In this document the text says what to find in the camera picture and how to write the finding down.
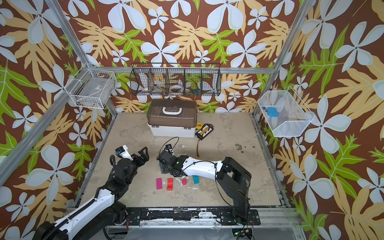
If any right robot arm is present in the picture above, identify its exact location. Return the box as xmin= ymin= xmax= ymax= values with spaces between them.
xmin=157 ymin=150 xmax=252 ymax=225

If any white box with brown lid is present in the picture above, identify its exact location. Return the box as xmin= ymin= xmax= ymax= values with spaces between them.
xmin=147 ymin=99 xmax=198 ymax=138

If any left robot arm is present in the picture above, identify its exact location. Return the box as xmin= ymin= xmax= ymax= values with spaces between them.
xmin=33 ymin=145 xmax=150 ymax=240

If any white wire basket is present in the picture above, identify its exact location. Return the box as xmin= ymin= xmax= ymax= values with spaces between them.
xmin=66 ymin=64 xmax=117 ymax=109
xmin=258 ymin=87 xmax=315 ymax=138

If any teal rectangular block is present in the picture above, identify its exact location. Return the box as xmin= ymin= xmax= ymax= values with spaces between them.
xmin=193 ymin=175 xmax=200 ymax=185

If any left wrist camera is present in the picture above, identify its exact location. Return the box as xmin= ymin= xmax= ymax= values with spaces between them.
xmin=115 ymin=145 xmax=133 ymax=161

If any magenta rectangular block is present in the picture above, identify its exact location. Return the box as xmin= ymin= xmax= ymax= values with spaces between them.
xmin=156 ymin=178 xmax=163 ymax=190

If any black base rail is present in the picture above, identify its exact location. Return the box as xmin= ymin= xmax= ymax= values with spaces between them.
xmin=124 ymin=206 xmax=262 ymax=226

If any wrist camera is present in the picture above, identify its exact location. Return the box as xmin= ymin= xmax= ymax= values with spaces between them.
xmin=165 ymin=144 xmax=173 ymax=151
xmin=115 ymin=145 xmax=133 ymax=161

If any white wire basket right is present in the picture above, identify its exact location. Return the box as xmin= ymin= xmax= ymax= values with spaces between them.
xmin=258 ymin=87 xmax=315 ymax=138

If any blue device in basket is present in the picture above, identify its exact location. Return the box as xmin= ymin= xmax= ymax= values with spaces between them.
xmin=267 ymin=107 xmax=279 ymax=118

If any red arch block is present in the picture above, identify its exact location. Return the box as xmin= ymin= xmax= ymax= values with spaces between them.
xmin=167 ymin=178 xmax=174 ymax=191

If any black battery pack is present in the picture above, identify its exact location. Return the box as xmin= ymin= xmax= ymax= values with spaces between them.
xmin=195 ymin=124 xmax=214 ymax=141

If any white wire basket left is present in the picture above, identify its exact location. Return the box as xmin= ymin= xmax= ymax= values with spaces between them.
xmin=66 ymin=64 xmax=117 ymax=109

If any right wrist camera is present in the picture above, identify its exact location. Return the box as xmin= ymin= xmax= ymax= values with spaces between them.
xmin=165 ymin=144 xmax=173 ymax=151

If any yellow tape measure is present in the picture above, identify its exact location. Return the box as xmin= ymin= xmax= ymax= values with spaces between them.
xmin=196 ymin=123 xmax=203 ymax=130

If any black wire basket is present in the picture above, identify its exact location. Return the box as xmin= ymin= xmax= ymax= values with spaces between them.
xmin=128 ymin=63 xmax=222 ymax=96

